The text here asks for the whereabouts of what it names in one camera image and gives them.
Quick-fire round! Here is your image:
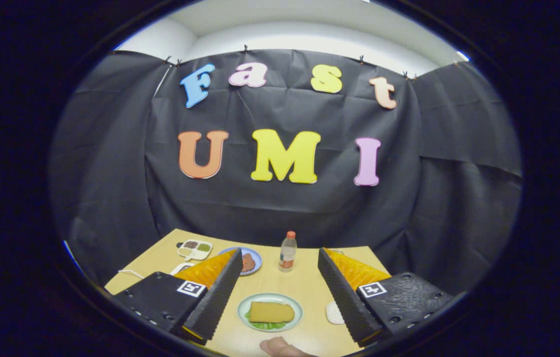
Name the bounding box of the plain brown toast slice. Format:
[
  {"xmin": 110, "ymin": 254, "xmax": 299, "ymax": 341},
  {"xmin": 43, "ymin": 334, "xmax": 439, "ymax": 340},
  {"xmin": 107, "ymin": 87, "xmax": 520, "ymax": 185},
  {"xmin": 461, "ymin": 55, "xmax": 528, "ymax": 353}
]
[{"xmin": 249, "ymin": 301, "xmax": 295, "ymax": 324}]

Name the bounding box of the light green plate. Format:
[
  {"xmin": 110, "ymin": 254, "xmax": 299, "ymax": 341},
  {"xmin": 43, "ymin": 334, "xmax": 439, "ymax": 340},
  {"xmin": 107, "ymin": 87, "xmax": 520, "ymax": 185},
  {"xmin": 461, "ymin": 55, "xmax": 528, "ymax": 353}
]
[{"xmin": 237, "ymin": 293, "xmax": 304, "ymax": 332}]

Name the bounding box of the blue plate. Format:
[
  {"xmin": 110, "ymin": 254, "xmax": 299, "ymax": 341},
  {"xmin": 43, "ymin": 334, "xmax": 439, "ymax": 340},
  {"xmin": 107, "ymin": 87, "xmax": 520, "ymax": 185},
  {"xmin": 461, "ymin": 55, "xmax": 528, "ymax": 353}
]
[{"xmin": 218, "ymin": 247, "xmax": 263, "ymax": 276}]

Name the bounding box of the green lettuce leaf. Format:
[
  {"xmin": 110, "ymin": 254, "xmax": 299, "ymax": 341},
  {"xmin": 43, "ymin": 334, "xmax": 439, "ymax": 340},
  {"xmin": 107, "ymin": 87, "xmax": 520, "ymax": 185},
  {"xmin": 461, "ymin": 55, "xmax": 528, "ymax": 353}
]
[{"xmin": 245, "ymin": 311, "xmax": 288, "ymax": 331}]

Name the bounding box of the clear water bottle red cap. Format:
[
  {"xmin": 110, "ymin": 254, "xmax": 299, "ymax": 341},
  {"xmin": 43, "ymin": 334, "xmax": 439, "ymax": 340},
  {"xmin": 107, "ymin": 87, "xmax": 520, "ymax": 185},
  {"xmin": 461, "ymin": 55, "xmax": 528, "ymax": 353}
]
[{"xmin": 279, "ymin": 231, "xmax": 298, "ymax": 273}]

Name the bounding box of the black backdrop cloth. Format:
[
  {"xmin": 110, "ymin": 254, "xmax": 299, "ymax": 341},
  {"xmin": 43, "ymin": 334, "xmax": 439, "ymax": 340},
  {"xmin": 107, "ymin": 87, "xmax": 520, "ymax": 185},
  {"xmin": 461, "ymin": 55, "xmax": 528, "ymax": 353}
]
[{"xmin": 49, "ymin": 48, "xmax": 523, "ymax": 298}]

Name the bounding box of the white divided condiment dish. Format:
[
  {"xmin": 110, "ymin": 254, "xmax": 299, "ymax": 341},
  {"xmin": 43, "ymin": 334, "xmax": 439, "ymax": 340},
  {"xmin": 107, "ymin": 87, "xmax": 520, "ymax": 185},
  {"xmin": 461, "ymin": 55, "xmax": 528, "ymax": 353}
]
[{"xmin": 177, "ymin": 239, "xmax": 213, "ymax": 261}]

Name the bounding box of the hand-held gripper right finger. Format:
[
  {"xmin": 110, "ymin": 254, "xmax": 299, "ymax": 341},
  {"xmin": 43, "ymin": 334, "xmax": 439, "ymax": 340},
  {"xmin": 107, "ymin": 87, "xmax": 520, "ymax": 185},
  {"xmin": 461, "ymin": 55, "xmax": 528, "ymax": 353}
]
[{"xmin": 317, "ymin": 247, "xmax": 455, "ymax": 348}]

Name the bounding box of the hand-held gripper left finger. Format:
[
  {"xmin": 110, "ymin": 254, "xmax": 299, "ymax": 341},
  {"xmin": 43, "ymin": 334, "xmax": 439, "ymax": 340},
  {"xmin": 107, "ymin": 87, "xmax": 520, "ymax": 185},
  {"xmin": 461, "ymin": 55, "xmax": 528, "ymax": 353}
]
[{"xmin": 113, "ymin": 248, "xmax": 244, "ymax": 346}]

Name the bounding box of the small white dish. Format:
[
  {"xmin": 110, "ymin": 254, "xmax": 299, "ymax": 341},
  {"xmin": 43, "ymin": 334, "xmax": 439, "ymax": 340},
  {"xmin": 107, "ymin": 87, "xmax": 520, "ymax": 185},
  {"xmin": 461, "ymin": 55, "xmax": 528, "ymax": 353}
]
[{"xmin": 326, "ymin": 300, "xmax": 346, "ymax": 325}]

